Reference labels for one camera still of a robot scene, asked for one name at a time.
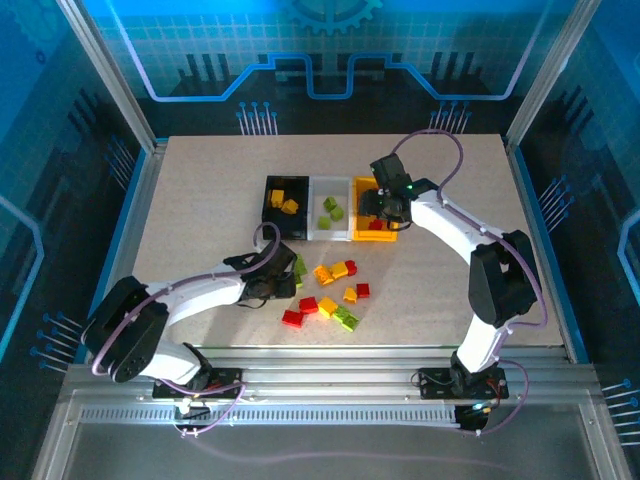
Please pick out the red lego brick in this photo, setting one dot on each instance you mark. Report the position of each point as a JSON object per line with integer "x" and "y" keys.
{"x": 308, "y": 305}
{"x": 351, "y": 268}
{"x": 294, "y": 318}
{"x": 375, "y": 224}
{"x": 363, "y": 290}

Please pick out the green lego brick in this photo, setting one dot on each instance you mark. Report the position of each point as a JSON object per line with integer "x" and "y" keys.
{"x": 329, "y": 203}
{"x": 351, "y": 323}
{"x": 336, "y": 214}
{"x": 301, "y": 263}
{"x": 342, "y": 313}
{"x": 324, "y": 223}

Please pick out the yellow lego brick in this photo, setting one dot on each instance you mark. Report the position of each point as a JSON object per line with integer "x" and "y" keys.
{"x": 323, "y": 275}
{"x": 350, "y": 295}
{"x": 290, "y": 206}
{"x": 327, "y": 306}
{"x": 339, "y": 270}
{"x": 276, "y": 197}

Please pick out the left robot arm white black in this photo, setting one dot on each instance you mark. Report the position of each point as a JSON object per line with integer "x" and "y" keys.
{"x": 200, "y": 295}

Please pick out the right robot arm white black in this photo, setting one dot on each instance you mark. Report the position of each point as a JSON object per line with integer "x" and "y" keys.
{"x": 480, "y": 345}

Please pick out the yellow plastic bin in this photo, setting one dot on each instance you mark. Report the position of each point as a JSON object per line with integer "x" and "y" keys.
{"x": 375, "y": 236}

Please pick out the black plastic bin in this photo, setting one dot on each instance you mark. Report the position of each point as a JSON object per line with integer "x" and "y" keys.
{"x": 280, "y": 225}

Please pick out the white plastic bin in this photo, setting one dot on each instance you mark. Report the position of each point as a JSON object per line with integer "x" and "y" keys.
{"x": 315, "y": 200}

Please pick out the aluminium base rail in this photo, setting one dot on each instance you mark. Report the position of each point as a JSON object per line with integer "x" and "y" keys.
{"x": 325, "y": 370}

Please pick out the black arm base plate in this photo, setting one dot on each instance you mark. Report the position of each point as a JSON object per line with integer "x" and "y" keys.
{"x": 227, "y": 377}
{"x": 432, "y": 385}

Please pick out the aluminium side rail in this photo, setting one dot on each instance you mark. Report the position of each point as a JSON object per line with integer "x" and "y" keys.
{"x": 519, "y": 175}
{"x": 125, "y": 240}

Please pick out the aluminium frame post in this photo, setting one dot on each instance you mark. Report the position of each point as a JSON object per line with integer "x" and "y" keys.
{"x": 115, "y": 75}
{"x": 548, "y": 75}

